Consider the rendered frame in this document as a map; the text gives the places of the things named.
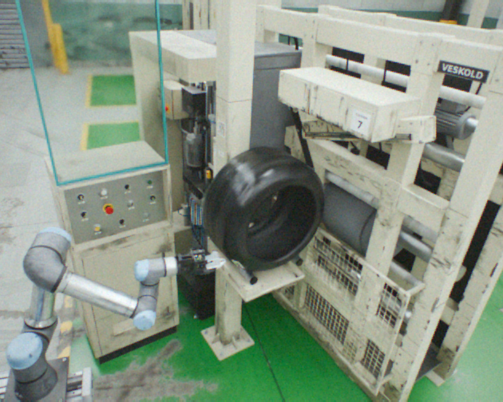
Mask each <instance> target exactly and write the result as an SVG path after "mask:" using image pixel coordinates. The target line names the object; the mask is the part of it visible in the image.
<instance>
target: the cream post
mask: <svg viewBox="0 0 503 402"><path fill-rule="evenodd" d="M255 16H256V0H216V174H217V172H218V171H219V170H220V169H221V168H222V167H223V166H224V165H225V164H226V163H227V162H228V161H229V160H231V159H232V158H234V157H235V156H237V155H239V154H240V153H242V152H245V151H247V150H249V144H250V128H251V112H252V80H253V64H254V48H255ZM218 119H219V120H221V121H222V122H224V123H225V138H223V137H222V136H221V135H219V134H218ZM219 150H221V151H222V152H223V153H224V158H223V157H222V156H220V155H219ZM241 305H242V297H241V296H240V295H239V294H238V293H237V292H236V290H235V289H234V288H233V287H232V285H231V284H230V283H229V282H228V280H227V279H226V278H225V277H224V276H223V275H222V274H221V273H220V271H219V270H218V269H217V270H216V326H215V327H216V330H215V335H216V334H219V335H220V342H221V344H222V345H223V346H226V345H228V344H231V343H232V337H234V338H235V341H237V340H239V339H240V321H241Z"/></svg>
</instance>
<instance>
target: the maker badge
mask: <svg viewBox="0 0 503 402"><path fill-rule="evenodd" d="M437 72H438V73H444V74H447V75H450V76H454V77H460V78H463V79H467V80H471V81H476V82H480V83H483V84H486V82H487V79H488V76H489V72H490V71H489V70H486V69H479V68H475V67H472V66H468V65H461V64H458V63H453V62H449V61H443V60H440V61H439V63H438V68H437Z"/></svg>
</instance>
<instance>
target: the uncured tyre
mask: <svg viewBox="0 0 503 402"><path fill-rule="evenodd" d="M277 191H278V192H279V194H278V196H277V199H276V201H275V203H274V205H273V207H272V209H271V210H270V211H269V212H268V213H267V215H266V216H265V217H264V218H263V219H261V220H260V221H259V222H258V223H256V224H255V225H253V226H251V227H249V226H250V223H251V221H252V218H253V216H254V215H255V213H256V212H257V210H258V209H259V207H260V206H261V205H262V204H263V203H264V202H265V201H266V200H267V199H268V198H269V197H270V196H272V195H273V194H275V193H276V192H277ZM324 199H325V195H324V188H323V183H322V181H321V179H320V178H319V176H318V175H317V174H316V172H315V171H314V170H313V169H312V168H311V167H310V166H308V165H307V164H305V163H304V162H302V161H301V160H298V159H297V158H295V157H294V156H292V155H290V154H288V153H287V152H285V151H283V150H281V149H278V148H269V147H259V148H252V149H249V150H247V151H245V152H242V153H240V154H239V155H237V156H235V157H234V158H232V159H231V160H229V161H228V162H227V163H226V164H225V165H224V166H223V167H222V168H221V169H220V170H219V171H218V173H217V174H216V176H215V177H214V179H213V180H212V182H211V183H210V185H209V187H208V190H207V192H206V195H205V197H204V203H203V210H202V216H203V222H204V227H205V230H206V232H207V234H208V237H209V238H210V239H211V240H212V242H213V243H214V244H215V245H216V246H217V247H218V248H219V250H220V251H221V252H222V253H223V254H224V255H225V256H226V258H227V259H228V260H229V261H230V262H231V263H233V264H234V265H236V264H235V263H234V262H233V261H232V260H234V261H237V262H239V263H240V265H241V266H242V267H243V268H241V267H240V268H241V269H244V270H248V271H264V270H270V269H274V268H276V267H279V266H282V265H283V264H285V263H287V262H289V261H291V260H292V259H293V258H294V257H296V256H297V255H298V254H299V253H300V252H301V251H302V250H303V249H304V248H305V247H306V246H307V245H308V243H309V242H310V241H311V240H312V238H313V237H314V235H315V233H316V231H317V230H318V228H319V225H320V223H321V220H322V217H323V211H324Z"/></svg>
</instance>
